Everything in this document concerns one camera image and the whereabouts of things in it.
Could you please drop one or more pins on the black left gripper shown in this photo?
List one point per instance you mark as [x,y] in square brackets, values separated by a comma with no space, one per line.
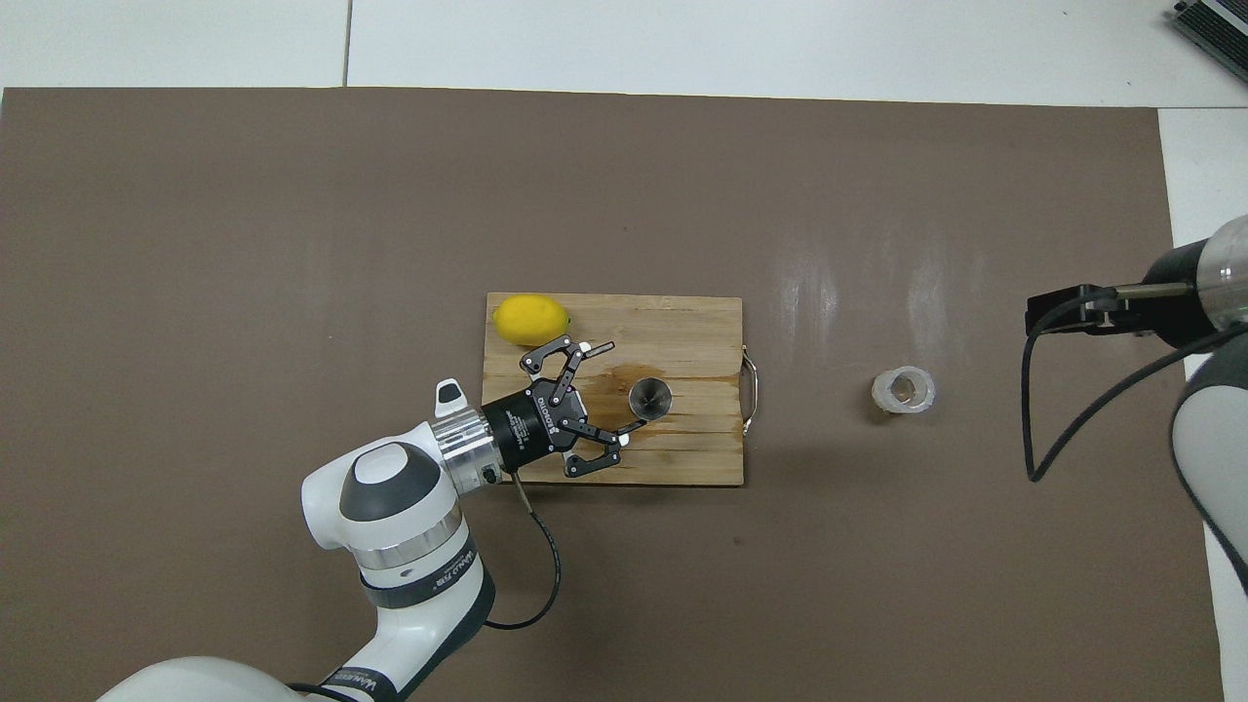
[526,429]

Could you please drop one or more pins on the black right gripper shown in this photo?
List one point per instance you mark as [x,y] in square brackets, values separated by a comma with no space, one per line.
[1175,312]

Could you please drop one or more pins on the steel jigger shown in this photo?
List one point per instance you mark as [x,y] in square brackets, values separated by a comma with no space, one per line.
[650,400]

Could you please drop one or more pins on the clear glass cup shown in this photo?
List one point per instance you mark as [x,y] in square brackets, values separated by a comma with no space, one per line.
[882,400]

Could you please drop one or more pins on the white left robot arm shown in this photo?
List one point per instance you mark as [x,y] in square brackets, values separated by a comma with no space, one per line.
[390,517]

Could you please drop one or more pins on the yellow lemon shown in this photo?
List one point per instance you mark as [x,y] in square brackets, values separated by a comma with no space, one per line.
[529,320]

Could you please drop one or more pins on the wooden cutting board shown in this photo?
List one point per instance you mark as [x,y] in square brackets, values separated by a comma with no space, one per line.
[682,331]

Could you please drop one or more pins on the brown table mat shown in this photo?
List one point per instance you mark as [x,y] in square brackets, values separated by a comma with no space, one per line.
[292,244]

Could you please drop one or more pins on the grey laptop corner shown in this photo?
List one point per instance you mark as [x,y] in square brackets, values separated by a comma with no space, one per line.
[1219,24]

